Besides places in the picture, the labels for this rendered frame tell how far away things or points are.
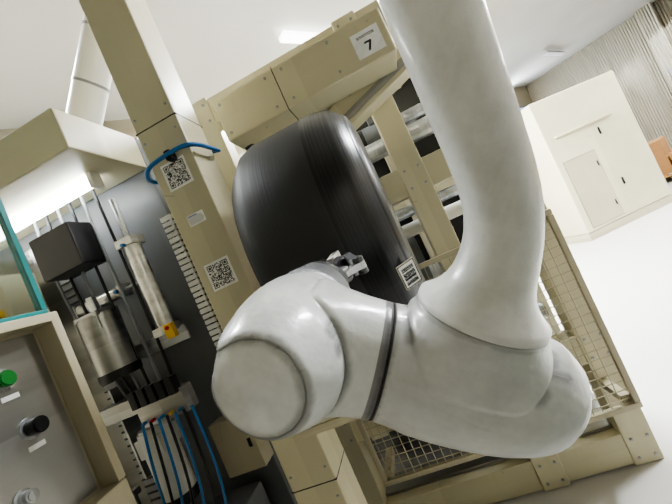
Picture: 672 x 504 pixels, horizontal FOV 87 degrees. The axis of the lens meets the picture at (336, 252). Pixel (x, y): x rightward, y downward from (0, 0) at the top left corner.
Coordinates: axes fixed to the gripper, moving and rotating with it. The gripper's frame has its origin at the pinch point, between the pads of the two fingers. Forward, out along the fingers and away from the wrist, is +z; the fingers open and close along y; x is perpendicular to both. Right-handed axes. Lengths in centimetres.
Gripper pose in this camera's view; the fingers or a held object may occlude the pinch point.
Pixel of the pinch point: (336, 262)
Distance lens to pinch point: 63.3
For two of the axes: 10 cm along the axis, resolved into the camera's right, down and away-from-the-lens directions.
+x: 4.3, 9.0, 1.1
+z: 1.2, -1.8, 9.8
